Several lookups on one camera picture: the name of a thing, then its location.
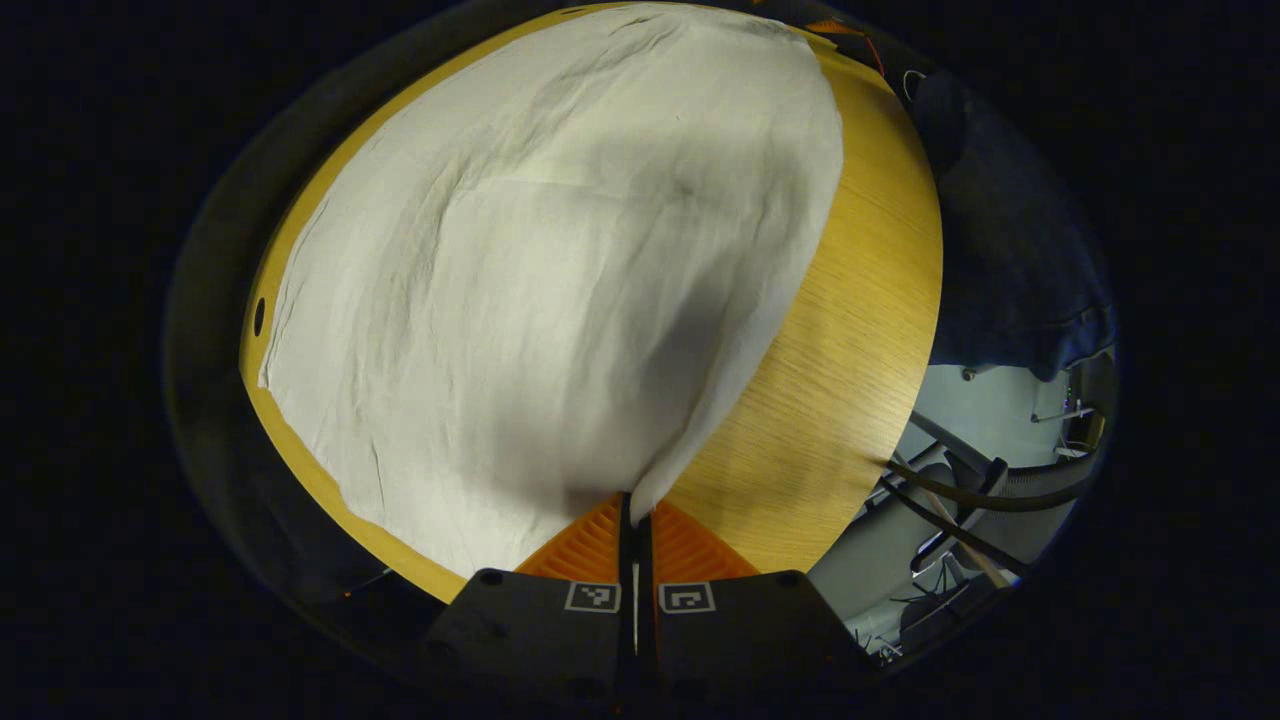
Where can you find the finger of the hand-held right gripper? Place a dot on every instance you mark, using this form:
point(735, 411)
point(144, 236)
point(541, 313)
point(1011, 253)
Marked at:
point(835, 28)

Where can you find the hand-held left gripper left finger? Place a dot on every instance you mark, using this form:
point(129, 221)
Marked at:
point(540, 630)

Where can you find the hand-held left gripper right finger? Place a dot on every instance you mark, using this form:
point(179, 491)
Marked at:
point(740, 630)

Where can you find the white jeans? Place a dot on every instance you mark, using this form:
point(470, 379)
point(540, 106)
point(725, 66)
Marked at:
point(560, 280)

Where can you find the dark blue cloth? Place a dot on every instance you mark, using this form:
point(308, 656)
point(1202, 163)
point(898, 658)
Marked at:
point(1010, 250)

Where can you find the metal table frame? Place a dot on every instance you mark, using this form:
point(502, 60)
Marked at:
point(950, 445)

